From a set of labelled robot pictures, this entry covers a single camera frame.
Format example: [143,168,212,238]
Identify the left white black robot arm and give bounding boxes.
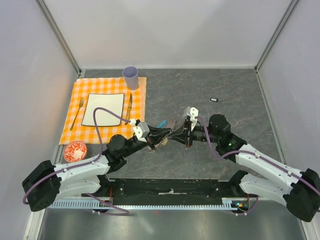
[22,126,171,212]

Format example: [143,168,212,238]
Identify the gold fork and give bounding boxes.
[69,97,85,131]

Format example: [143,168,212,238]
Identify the purple plastic cup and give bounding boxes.
[122,66,139,91]

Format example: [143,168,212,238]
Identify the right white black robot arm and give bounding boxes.
[169,114,320,222]

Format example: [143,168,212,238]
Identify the orange checkered cloth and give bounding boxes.
[59,77,147,145]

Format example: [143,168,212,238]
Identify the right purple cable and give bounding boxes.
[194,115,320,217]

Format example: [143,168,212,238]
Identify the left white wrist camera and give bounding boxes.
[133,122,150,143]

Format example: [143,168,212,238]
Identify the purple cable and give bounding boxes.
[194,115,320,217]
[22,107,137,216]

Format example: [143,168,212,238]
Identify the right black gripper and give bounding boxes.
[167,119,220,148]

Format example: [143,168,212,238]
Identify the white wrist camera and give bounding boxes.
[133,122,150,143]
[183,106,199,123]

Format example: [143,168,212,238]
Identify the white square plate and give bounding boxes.
[81,93,125,127]

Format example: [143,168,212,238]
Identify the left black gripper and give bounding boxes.
[122,124,173,158]

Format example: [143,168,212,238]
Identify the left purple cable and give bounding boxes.
[22,107,137,216]

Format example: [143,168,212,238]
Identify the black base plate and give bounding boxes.
[92,178,247,204]

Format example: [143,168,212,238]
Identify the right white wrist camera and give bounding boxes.
[183,106,199,123]

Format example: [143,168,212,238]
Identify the gold knife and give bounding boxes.
[125,93,133,121]

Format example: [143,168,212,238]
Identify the grey slotted cable duct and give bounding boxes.
[49,198,245,211]

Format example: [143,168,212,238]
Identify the red patterned bowl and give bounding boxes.
[63,141,88,163]

